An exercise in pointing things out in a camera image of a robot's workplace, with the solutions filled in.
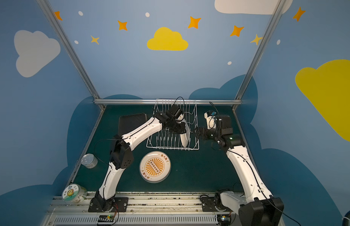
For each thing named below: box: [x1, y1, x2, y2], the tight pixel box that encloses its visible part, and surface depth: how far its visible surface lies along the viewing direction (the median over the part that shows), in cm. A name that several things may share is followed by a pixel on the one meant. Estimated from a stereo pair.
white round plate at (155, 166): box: [139, 150, 172, 184], surface depth 88 cm
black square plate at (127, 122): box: [118, 112, 148, 137], surface depth 113 cm
